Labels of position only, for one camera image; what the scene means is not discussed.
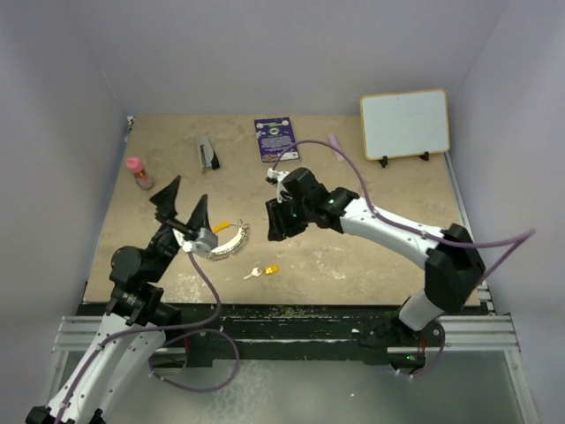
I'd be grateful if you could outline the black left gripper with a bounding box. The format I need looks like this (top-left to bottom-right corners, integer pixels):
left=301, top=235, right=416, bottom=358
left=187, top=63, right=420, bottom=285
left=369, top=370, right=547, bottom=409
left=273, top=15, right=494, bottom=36
left=147, top=175, right=211, bottom=282

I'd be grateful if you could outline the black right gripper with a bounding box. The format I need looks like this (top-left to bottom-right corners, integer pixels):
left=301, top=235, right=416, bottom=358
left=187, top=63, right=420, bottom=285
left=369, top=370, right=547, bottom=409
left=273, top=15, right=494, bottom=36
left=267, top=193, right=313, bottom=240

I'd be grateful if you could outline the key with yellow tag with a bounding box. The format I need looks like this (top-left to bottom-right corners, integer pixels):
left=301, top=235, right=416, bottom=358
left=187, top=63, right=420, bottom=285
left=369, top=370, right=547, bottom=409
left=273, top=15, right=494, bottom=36
left=244, top=265, right=280, bottom=280

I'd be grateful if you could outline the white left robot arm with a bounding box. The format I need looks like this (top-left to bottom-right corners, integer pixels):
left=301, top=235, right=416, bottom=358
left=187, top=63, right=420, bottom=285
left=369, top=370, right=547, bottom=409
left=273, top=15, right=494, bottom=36
left=26, top=177, right=217, bottom=423

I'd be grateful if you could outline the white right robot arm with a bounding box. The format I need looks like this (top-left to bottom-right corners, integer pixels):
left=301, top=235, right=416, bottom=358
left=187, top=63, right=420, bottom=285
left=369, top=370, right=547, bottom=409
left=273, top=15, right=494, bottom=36
left=266, top=168, right=485, bottom=345

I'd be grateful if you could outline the grey black stapler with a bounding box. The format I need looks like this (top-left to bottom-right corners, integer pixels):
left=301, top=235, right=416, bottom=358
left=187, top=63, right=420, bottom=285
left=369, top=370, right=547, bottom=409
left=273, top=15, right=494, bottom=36
left=197, top=135, right=221, bottom=172

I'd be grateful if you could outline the pink capped small bottle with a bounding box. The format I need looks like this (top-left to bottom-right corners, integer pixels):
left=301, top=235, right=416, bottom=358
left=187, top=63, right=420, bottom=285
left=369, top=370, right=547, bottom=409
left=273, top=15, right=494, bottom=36
left=125, top=156, right=154, bottom=190

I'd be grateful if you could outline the purple printed card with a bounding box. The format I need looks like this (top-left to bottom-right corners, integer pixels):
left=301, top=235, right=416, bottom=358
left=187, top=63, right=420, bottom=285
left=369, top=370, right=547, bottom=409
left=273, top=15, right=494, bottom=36
left=253, top=117, right=300, bottom=163

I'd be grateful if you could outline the pink eraser stick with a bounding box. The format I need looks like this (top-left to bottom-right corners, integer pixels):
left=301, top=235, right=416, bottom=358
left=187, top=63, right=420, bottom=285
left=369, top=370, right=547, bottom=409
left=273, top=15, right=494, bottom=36
left=328, top=133, right=344, bottom=162

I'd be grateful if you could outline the small whiteboard on stand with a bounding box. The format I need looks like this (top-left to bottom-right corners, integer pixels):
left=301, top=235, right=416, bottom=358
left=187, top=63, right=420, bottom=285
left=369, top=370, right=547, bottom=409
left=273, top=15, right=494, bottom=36
left=360, top=88, right=451, bottom=168

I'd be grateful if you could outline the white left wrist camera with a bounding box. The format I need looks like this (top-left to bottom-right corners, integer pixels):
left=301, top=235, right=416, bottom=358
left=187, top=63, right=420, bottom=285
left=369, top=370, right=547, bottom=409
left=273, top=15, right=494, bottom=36
left=182, top=228, right=218, bottom=256

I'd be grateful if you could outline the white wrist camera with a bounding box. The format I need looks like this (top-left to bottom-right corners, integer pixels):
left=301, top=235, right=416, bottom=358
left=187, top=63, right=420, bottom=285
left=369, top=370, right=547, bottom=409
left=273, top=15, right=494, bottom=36
left=266, top=167, right=291, bottom=203
left=182, top=228, right=218, bottom=256

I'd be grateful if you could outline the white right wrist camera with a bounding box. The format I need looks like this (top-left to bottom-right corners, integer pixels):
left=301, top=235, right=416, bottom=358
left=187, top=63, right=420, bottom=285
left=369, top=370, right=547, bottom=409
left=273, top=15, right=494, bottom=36
left=266, top=167, right=291, bottom=203

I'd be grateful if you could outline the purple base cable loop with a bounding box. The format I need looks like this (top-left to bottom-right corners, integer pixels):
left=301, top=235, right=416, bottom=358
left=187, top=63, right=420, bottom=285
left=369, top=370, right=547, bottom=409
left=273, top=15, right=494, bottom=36
left=147, top=326, right=242, bottom=392

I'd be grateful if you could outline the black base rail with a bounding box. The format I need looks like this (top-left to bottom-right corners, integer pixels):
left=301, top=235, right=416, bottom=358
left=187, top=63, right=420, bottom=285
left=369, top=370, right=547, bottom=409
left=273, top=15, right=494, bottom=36
left=79, top=301, right=447, bottom=369

